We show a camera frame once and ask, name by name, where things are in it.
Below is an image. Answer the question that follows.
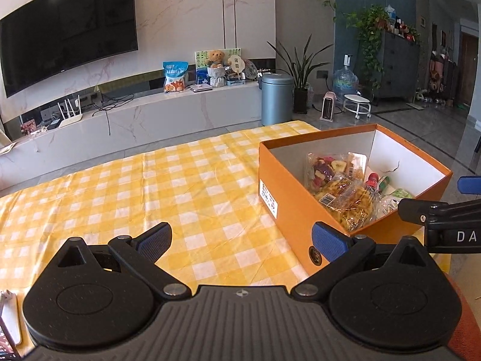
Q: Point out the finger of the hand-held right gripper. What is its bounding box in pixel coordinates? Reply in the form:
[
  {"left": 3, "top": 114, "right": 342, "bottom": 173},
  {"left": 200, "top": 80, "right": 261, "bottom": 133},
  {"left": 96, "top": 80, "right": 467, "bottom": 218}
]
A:
[
  {"left": 397, "top": 197, "right": 452, "bottom": 228},
  {"left": 456, "top": 175, "right": 481, "bottom": 196}
]

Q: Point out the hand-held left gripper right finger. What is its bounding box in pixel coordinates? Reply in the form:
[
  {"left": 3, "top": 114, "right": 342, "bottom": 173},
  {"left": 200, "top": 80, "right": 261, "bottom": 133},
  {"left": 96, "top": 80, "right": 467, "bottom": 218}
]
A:
[{"left": 290, "top": 221, "right": 433, "bottom": 302}]

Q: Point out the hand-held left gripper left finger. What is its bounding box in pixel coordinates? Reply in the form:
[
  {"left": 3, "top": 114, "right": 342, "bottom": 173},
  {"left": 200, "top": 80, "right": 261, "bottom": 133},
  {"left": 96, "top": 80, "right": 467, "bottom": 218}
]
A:
[{"left": 56, "top": 222, "right": 192, "bottom": 301}]

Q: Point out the orange cracker bag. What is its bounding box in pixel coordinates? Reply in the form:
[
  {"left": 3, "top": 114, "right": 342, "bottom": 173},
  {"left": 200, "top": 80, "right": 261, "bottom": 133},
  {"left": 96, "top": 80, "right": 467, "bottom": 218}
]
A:
[{"left": 315, "top": 178, "right": 377, "bottom": 233}]

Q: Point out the dried fruit bag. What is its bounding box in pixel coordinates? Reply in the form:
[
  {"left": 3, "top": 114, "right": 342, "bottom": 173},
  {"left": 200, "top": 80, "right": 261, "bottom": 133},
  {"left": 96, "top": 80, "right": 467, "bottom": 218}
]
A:
[{"left": 306, "top": 152, "right": 368, "bottom": 196}]

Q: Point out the orange cardboard box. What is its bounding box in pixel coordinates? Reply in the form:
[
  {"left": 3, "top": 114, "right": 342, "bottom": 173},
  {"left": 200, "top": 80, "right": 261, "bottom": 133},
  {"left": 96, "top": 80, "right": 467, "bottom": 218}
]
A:
[{"left": 259, "top": 124, "right": 453, "bottom": 277}]

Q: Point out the yellow checkered tablecloth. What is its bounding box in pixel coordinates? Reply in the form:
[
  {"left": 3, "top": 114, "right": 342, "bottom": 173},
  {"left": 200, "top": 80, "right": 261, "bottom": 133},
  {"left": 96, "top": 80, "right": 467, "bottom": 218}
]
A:
[{"left": 0, "top": 120, "right": 452, "bottom": 358}]

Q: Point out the white round stool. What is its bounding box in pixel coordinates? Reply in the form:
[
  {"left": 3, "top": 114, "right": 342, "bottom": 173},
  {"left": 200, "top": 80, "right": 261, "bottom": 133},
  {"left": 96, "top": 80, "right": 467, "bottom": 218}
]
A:
[{"left": 344, "top": 95, "right": 372, "bottom": 119}]

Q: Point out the grey drawer cabinet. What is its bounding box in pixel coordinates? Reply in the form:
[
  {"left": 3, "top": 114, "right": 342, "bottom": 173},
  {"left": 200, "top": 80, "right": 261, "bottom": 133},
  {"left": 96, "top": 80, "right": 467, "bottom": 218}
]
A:
[{"left": 372, "top": 30, "right": 421, "bottom": 102}]

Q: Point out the tall leafy potted plant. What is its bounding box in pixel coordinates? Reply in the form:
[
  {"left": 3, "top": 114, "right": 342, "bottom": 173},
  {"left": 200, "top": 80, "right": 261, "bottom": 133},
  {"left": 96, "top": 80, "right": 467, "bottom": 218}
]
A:
[{"left": 268, "top": 34, "right": 335, "bottom": 114}]

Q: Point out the water jug with pump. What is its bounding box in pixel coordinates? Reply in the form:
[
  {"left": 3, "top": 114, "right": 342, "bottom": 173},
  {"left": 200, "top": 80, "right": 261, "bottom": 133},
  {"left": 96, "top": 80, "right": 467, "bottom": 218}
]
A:
[{"left": 332, "top": 54, "right": 358, "bottom": 102}]

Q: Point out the grey blue trash can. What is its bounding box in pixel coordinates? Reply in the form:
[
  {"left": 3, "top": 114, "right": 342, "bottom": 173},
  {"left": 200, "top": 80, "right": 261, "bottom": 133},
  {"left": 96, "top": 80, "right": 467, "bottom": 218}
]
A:
[{"left": 260, "top": 73, "right": 294, "bottom": 126}]

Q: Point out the white router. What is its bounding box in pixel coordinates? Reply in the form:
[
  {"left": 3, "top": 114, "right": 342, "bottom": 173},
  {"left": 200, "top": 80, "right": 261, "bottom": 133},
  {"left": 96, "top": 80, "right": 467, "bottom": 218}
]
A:
[{"left": 56, "top": 98, "right": 83, "bottom": 128}]

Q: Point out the white phone stand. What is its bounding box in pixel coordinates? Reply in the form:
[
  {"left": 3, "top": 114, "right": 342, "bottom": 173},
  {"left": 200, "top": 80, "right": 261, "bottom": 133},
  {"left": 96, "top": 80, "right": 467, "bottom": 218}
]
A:
[{"left": 0, "top": 289, "right": 22, "bottom": 347}]

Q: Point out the blue snack bag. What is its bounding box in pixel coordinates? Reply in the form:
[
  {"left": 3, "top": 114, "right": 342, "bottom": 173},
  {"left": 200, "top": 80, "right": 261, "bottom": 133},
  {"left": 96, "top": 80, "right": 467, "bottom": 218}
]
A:
[{"left": 163, "top": 61, "right": 188, "bottom": 93}]

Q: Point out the teddy bear bouquet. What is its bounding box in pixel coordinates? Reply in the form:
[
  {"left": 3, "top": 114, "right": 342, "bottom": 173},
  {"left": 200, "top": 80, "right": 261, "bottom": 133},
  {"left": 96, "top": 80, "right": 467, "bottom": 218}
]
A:
[{"left": 206, "top": 50, "right": 228, "bottom": 88}]

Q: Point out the trailing pothos plant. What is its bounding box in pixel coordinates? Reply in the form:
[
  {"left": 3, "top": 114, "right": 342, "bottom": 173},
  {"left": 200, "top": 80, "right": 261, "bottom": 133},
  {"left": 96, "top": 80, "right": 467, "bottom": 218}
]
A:
[{"left": 344, "top": 5, "right": 391, "bottom": 79}]

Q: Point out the round paper fan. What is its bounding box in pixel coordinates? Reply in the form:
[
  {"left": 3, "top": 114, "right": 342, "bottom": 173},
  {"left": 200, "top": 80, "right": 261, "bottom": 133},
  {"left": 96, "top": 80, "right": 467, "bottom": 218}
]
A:
[{"left": 228, "top": 54, "right": 247, "bottom": 80}]

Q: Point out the black cable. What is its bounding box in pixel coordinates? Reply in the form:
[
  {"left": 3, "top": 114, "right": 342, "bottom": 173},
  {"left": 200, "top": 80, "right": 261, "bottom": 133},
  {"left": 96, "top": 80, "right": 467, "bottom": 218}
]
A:
[{"left": 92, "top": 94, "right": 134, "bottom": 136}]

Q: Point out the wall television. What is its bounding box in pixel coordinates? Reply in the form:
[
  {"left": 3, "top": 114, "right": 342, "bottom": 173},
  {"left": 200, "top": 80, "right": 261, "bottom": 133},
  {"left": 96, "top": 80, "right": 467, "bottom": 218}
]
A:
[{"left": 0, "top": 0, "right": 139, "bottom": 98}]

